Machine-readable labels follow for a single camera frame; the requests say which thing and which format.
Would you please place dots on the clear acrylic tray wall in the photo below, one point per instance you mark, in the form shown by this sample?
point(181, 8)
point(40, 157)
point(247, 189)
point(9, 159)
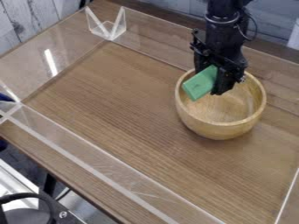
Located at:
point(92, 116)

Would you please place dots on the black table leg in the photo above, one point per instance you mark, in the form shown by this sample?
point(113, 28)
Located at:
point(49, 184)

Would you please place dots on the green rectangular block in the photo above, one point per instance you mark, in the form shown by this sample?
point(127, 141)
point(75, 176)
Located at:
point(200, 83)

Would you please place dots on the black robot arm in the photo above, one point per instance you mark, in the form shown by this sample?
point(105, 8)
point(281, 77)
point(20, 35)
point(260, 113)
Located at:
point(223, 8)

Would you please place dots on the brown wooden bowl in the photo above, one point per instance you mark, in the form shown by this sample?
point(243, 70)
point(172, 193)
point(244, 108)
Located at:
point(221, 117)

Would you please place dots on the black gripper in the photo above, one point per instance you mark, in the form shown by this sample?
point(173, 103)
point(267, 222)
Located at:
point(220, 50)

